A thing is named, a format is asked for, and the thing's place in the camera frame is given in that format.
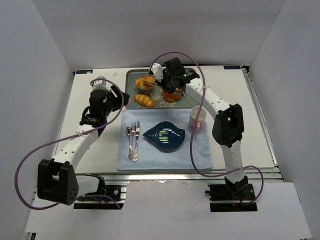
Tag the silver table knife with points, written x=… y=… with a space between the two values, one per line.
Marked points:
x=137 y=134

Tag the floral metal tray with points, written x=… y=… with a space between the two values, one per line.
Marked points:
x=155 y=94

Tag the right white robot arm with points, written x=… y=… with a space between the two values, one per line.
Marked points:
x=228 y=126

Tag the pink mug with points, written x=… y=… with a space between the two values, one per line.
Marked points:
x=197 y=117

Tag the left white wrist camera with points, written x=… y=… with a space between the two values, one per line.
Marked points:
x=99 y=83

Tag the silver fork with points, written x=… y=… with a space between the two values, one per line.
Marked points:
x=133 y=132

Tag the striped croissant bread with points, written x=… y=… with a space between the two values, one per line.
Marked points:
x=144 y=100

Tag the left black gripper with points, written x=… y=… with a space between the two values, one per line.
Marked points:
x=116 y=92

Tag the round striped bread bun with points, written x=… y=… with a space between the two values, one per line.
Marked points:
x=139 y=84

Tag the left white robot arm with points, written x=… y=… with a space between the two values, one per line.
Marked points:
x=56 y=178

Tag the silver spoon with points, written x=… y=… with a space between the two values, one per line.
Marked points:
x=128 y=132

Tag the light blue cloth mat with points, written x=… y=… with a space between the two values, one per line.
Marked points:
x=195 y=149

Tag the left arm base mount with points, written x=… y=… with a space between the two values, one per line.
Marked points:
x=111 y=198

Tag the dark blue leaf plate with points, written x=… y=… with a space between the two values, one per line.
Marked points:
x=165 y=136

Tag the aluminium frame rail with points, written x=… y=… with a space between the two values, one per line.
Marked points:
x=251 y=175

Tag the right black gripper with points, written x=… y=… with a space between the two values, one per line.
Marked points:
x=166 y=83

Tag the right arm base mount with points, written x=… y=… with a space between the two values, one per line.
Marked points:
x=222 y=200

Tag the orange cylindrical cake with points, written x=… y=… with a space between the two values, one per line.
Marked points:
x=171 y=97

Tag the metal tongs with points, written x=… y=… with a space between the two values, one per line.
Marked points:
x=153 y=85

